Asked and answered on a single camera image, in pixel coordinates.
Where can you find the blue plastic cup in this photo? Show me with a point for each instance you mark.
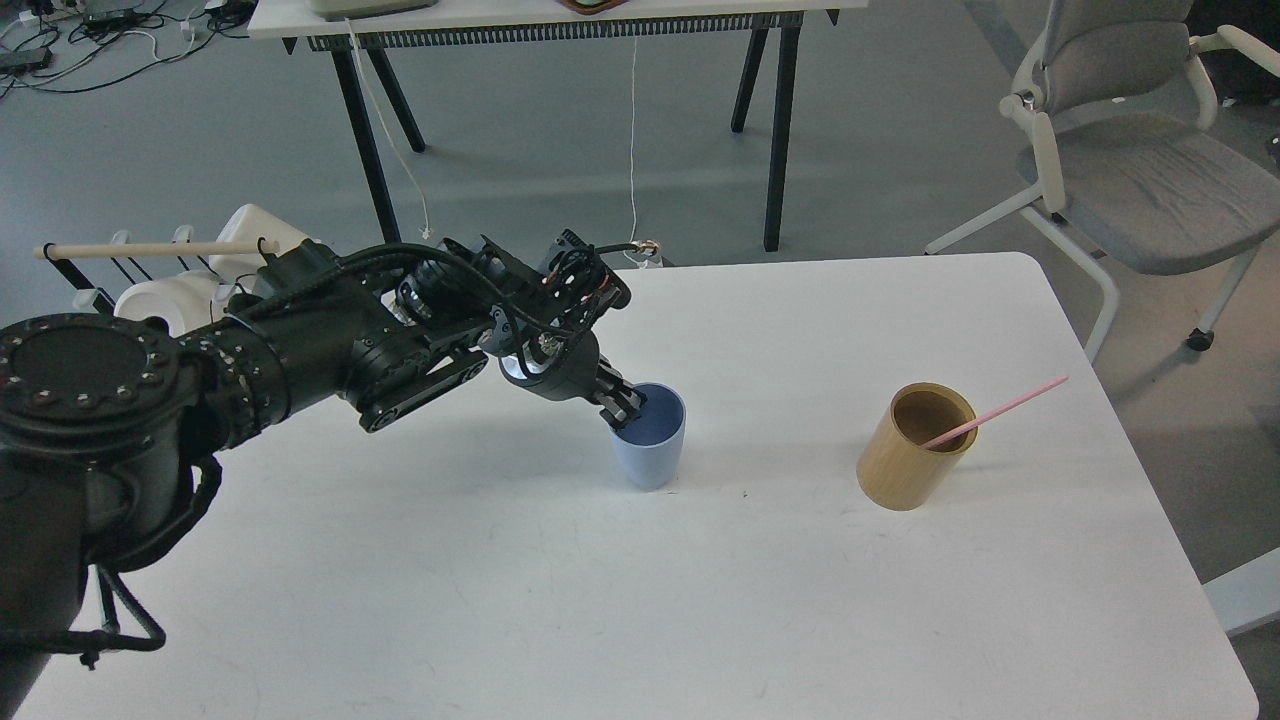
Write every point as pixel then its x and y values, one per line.
pixel 649 446

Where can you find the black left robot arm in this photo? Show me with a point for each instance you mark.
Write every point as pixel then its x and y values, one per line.
pixel 111 426

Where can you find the bamboo cylinder holder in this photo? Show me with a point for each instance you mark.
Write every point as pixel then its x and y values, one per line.
pixel 896 470

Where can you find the pink chopstick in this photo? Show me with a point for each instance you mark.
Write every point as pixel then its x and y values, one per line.
pixel 968 426

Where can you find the white background desk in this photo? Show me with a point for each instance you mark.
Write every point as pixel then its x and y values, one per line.
pixel 701 123

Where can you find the grey office chair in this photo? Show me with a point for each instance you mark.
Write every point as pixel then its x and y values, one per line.
pixel 1157 194

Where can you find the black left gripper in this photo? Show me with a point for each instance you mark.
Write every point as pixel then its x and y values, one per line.
pixel 579 371

